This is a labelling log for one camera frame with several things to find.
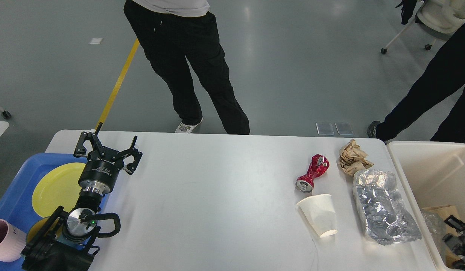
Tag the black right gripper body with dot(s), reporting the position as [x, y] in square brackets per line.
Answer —
[456, 244]

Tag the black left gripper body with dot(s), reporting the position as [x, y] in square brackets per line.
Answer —
[101, 171]

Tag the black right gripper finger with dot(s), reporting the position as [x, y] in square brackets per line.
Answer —
[459, 264]
[455, 223]

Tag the brown paper bag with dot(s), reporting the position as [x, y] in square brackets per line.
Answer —
[444, 211]

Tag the yellow plastic plate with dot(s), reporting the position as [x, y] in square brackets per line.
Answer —
[58, 187]

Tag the pink ribbed mug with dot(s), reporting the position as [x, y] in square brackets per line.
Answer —
[12, 242]

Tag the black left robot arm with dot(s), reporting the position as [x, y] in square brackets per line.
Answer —
[66, 240]

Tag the beige plastic bin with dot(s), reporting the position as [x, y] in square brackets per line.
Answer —
[432, 174]

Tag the chair caster at left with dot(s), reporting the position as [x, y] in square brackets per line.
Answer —
[5, 114]

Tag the blue plastic tray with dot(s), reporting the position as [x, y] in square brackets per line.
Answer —
[16, 205]

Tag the crumpled brown paper ball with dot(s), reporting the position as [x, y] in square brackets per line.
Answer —
[352, 159]

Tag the white paper cup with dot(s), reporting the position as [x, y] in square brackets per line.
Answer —
[321, 215]

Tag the person in grey shirt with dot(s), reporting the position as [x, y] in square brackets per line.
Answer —
[180, 36]

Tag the person in grey sneakers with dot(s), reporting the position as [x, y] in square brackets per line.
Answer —
[444, 75]

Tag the floor outlet cover right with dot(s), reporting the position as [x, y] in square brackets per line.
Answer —
[344, 128]

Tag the floor outlet cover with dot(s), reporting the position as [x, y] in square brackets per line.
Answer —
[344, 128]
[325, 128]

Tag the crushed red soda can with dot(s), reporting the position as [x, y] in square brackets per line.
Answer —
[318, 166]

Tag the floor outlet cover left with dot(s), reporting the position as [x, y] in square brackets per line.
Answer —
[325, 128]

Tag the white office chair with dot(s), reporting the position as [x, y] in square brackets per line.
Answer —
[441, 18]

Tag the seated person in black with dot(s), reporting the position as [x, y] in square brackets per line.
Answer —
[407, 8]

